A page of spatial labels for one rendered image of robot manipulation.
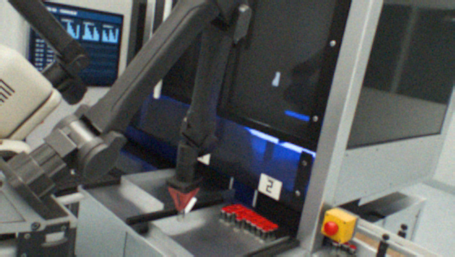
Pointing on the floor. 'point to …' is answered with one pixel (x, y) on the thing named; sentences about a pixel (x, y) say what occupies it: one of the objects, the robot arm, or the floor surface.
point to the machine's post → (338, 120)
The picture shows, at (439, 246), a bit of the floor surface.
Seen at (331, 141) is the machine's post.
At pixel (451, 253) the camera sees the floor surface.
